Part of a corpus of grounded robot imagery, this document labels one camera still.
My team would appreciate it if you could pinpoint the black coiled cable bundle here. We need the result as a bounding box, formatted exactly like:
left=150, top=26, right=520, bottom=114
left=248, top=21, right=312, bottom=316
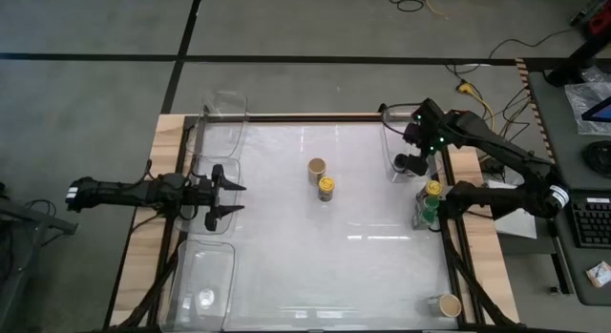
left=581, top=139, right=611, bottom=177

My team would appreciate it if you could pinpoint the grey desk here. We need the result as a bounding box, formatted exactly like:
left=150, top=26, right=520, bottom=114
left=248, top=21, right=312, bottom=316
left=527, top=68, right=611, bottom=191
left=543, top=188, right=611, bottom=308

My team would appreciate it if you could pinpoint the striped hazard tape strip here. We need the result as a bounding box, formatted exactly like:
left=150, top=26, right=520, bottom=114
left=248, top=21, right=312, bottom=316
left=515, top=58, right=558, bottom=165

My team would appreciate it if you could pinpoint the blue screen tablet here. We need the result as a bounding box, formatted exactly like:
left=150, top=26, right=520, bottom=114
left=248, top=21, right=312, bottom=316
left=580, top=96, right=611, bottom=124

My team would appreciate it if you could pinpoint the light wooden table board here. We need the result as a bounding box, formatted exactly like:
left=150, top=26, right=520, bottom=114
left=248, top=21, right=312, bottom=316
left=108, top=114, right=192, bottom=327
left=441, top=112, right=521, bottom=324

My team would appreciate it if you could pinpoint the red tool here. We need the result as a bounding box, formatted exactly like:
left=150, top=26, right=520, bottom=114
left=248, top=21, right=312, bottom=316
left=587, top=10, right=611, bottom=36

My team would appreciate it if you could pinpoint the clear plastic bag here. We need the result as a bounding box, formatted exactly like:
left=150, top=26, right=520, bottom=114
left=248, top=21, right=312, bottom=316
left=564, top=79, right=611, bottom=136

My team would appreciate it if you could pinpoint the black computer keyboard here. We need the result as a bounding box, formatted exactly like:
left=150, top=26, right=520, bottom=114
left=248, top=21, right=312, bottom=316
left=567, top=197, right=611, bottom=249

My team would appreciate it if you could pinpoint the black stand pole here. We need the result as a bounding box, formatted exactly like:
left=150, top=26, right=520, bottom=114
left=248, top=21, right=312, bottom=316
left=545, top=30, right=611, bottom=89

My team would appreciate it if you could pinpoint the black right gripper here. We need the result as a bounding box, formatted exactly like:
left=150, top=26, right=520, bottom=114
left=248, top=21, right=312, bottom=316
left=405, top=97, right=453, bottom=170

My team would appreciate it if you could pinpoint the tan-lid spice jar white label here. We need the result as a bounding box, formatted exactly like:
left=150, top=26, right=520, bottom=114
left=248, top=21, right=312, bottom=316
left=426, top=293, right=463, bottom=319
left=306, top=156, right=328, bottom=186

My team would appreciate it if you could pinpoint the thin yellow floor cable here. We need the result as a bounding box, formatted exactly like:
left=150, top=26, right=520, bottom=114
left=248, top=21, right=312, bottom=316
left=422, top=0, right=453, bottom=20

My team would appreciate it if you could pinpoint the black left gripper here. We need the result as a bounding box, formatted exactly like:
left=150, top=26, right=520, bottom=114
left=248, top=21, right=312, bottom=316
left=187, top=163, right=247, bottom=233

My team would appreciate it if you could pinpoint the grey metal cart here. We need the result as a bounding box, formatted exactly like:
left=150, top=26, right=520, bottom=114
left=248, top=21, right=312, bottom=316
left=0, top=179, right=80, bottom=333

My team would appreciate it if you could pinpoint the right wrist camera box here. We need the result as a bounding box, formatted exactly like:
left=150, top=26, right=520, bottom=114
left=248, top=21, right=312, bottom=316
left=403, top=122, right=425, bottom=146

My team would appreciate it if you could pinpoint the long black floor cable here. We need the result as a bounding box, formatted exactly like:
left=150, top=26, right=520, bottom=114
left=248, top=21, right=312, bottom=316
left=487, top=27, right=577, bottom=61

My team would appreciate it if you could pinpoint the black metal table frame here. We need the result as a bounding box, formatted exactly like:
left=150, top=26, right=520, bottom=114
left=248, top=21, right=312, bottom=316
left=107, top=112, right=515, bottom=333

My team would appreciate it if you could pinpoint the black looped floor cable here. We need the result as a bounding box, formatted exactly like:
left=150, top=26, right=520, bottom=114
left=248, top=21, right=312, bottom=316
left=387, top=0, right=429, bottom=13

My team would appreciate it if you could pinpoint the white paper sheet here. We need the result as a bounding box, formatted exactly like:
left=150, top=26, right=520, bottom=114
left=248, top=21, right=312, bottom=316
left=484, top=179, right=538, bottom=239

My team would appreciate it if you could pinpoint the yellow-lid chili onion jar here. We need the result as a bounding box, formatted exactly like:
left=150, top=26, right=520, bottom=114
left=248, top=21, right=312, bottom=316
left=317, top=176, right=337, bottom=203
left=414, top=178, right=443, bottom=203

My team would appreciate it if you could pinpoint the clear plastic bin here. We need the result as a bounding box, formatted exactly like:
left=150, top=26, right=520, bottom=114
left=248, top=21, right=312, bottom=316
left=159, top=239, right=238, bottom=333
left=179, top=156, right=244, bottom=237
left=190, top=90, right=249, bottom=168
left=379, top=106, right=443, bottom=184

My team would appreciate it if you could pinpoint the yellow extension cable with plug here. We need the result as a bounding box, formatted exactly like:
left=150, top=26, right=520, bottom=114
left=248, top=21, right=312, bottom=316
left=455, top=81, right=498, bottom=151

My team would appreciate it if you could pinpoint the small cardboard box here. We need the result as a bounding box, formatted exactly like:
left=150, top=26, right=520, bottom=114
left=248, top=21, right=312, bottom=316
left=585, top=260, right=611, bottom=289

